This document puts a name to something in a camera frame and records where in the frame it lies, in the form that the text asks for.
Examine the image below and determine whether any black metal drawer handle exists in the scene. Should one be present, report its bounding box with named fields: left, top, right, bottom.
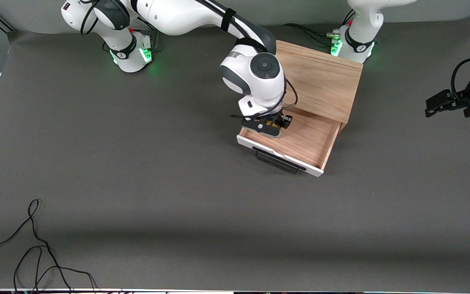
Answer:
left=253, top=147, right=307, bottom=175

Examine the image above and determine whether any black cable at arm base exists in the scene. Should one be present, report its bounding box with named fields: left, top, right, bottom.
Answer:
left=282, top=23, right=338, bottom=45
left=79, top=0, right=99, bottom=36

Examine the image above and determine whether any black cable at right arm base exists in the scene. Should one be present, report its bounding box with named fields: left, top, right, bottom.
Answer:
left=79, top=0, right=99, bottom=36

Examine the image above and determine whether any black cable at left arm base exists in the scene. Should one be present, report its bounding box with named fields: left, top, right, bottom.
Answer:
left=282, top=23, right=338, bottom=45

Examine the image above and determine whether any wooden drawer with white front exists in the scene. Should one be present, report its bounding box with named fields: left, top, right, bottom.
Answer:
left=236, top=105, right=341, bottom=177

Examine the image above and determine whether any grey table mat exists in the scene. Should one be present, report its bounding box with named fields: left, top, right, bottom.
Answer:
left=0, top=14, right=470, bottom=292

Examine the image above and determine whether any light wooden cabinet box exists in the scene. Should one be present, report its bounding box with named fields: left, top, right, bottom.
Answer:
left=274, top=40, right=363, bottom=133

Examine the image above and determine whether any thin black loose cable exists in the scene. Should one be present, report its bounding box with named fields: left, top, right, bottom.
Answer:
left=0, top=199, right=99, bottom=294

